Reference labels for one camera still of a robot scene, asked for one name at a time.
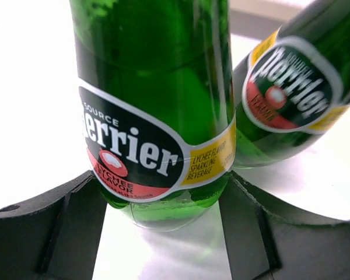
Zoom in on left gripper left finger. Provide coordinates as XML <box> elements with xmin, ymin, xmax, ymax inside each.
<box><xmin>0</xmin><ymin>171</ymin><xmax>107</xmax><ymax>279</ymax></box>

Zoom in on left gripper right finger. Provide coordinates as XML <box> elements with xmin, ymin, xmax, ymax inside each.
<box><xmin>219</xmin><ymin>173</ymin><xmax>350</xmax><ymax>280</ymax></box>

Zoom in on green perrier bottle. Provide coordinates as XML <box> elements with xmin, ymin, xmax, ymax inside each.
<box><xmin>233</xmin><ymin>1</ymin><xmax>350</xmax><ymax>169</ymax></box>
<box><xmin>70</xmin><ymin>1</ymin><xmax>236</xmax><ymax>231</ymax></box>

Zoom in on green Perrier bottle front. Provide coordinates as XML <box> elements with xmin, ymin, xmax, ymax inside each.
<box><xmin>70</xmin><ymin>1</ymin><xmax>236</xmax><ymax>231</ymax></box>

